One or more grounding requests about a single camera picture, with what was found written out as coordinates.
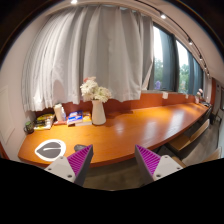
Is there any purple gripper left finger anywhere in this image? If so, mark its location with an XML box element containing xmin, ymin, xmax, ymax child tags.
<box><xmin>46</xmin><ymin>145</ymin><xmax>93</xmax><ymax>186</ymax></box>

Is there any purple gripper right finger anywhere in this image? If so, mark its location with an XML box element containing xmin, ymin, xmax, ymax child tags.
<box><xmin>135</xmin><ymin>145</ymin><xmax>182</xmax><ymax>184</ymax></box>

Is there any dark computer mouse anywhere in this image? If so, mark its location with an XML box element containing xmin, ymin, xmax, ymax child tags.
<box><xmin>74</xmin><ymin>144</ymin><xmax>87</xmax><ymax>152</ymax></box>

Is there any grey round mouse pad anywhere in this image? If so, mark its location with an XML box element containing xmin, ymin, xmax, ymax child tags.
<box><xmin>34</xmin><ymin>139</ymin><xmax>66</xmax><ymax>162</ymax></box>

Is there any wooden chair near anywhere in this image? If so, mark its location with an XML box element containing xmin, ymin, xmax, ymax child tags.
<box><xmin>165</xmin><ymin>119</ymin><xmax>210</xmax><ymax>155</ymax></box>

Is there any wooden chair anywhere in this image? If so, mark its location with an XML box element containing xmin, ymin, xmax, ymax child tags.
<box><xmin>165</xmin><ymin>119</ymin><xmax>210</xmax><ymax>155</ymax></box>
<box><xmin>172</xmin><ymin>146</ymin><xmax>222</xmax><ymax>168</ymax></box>

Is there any blue white box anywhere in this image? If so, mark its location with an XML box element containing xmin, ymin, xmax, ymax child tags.
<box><xmin>67</xmin><ymin>111</ymin><xmax>83</xmax><ymax>125</ymax></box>

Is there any orange book stack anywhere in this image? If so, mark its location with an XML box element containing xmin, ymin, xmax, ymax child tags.
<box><xmin>77</xmin><ymin>111</ymin><xmax>92</xmax><ymax>126</ymax></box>

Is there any white tissue pack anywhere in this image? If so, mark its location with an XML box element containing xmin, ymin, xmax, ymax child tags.
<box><xmin>53</xmin><ymin>103</ymin><xmax>66</xmax><ymax>121</ymax></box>

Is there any yellow snack package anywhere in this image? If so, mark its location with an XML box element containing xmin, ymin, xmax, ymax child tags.
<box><xmin>34</xmin><ymin>113</ymin><xmax>55</xmax><ymax>130</ymax></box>

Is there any white ceramic vase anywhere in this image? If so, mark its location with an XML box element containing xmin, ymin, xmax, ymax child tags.
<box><xmin>92</xmin><ymin>100</ymin><xmax>106</xmax><ymax>125</ymax></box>

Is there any dark green mug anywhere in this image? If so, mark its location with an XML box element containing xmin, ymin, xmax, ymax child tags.
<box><xmin>24</xmin><ymin>121</ymin><xmax>34</xmax><ymax>134</ymax></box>

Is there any wooden chair far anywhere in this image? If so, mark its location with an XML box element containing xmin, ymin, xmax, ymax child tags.
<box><xmin>172</xmin><ymin>146</ymin><xmax>222</xmax><ymax>168</ymax></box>

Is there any white flower bouquet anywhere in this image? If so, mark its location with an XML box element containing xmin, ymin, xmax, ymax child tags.
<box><xmin>80</xmin><ymin>77</ymin><xmax>112</xmax><ymax>103</ymax></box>

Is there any white curtain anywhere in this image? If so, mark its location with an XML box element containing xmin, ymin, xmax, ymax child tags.
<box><xmin>22</xmin><ymin>5</ymin><xmax>154</xmax><ymax>111</ymax></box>

